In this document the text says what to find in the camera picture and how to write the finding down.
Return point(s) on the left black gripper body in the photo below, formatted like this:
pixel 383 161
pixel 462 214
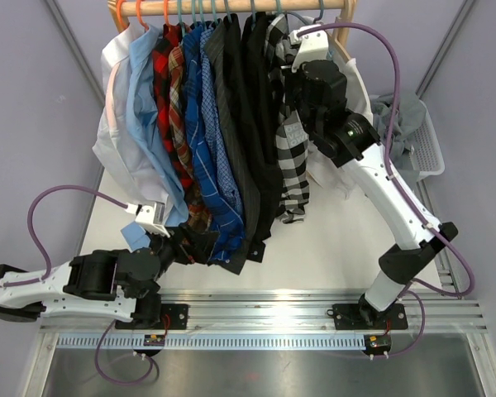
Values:
pixel 169 250

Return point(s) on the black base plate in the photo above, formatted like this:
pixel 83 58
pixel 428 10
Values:
pixel 175 314
pixel 348 317

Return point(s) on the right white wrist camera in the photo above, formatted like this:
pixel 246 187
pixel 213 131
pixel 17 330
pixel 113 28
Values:
pixel 313 45

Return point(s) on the grey button shirt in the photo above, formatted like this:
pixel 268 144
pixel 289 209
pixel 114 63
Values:
pixel 410 115

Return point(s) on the wooden clothes rail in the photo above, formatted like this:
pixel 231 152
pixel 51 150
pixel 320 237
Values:
pixel 155 8

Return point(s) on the black white checked shirt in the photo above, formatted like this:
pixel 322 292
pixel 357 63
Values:
pixel 291 140

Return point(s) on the slotted cable duct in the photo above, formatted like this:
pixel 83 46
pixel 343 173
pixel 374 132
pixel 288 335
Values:
pixel 215 342

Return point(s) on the white plastic basket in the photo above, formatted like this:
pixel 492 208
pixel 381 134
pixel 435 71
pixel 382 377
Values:
pixel 427 157

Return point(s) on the aluminium mounting rail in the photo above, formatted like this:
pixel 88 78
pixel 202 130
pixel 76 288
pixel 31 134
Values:
pixel 305 311

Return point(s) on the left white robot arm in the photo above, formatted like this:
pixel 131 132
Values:
pixel 118 284

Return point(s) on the grey-blue plastic hanger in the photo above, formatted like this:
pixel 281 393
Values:
pixel 306 21

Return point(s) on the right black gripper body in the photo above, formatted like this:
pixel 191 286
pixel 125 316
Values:
pixel 295 79

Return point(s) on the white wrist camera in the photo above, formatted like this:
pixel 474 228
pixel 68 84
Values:
pixel 313 45
pixel 150 217

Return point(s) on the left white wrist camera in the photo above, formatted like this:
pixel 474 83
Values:
pixel 150 217

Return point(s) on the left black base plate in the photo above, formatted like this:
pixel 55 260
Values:
pixel 175 314

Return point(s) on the blue striped shirt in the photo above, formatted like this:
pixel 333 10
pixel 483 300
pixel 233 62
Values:
pixel 230 227

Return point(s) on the light blue shirt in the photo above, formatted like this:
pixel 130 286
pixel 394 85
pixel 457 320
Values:
pixel 141 123

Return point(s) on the blue checked shirt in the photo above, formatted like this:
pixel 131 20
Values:
pixel 227 186

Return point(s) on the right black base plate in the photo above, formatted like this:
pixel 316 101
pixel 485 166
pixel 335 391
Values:
pixel 348 317

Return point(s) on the white dress shirt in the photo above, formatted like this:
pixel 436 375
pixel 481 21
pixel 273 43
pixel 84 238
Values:
pixel 117 151

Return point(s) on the red black plaid shirt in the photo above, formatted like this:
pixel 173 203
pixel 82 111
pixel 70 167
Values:
pixel 161 84

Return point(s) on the wooden rack left leg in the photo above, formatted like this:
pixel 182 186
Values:
pixel 115 8

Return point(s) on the dark grey pinstripe shirt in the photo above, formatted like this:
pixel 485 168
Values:
pixel 250 195

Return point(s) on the white t-shirt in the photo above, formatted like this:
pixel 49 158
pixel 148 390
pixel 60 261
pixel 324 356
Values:
pixel 342 127

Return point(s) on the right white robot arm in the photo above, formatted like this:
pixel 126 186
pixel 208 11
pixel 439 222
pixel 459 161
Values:
pixel 419 237

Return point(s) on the orange hanger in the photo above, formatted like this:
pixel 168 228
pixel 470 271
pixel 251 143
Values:
pixel 166 12
pixel 122 20
pixel 139 15

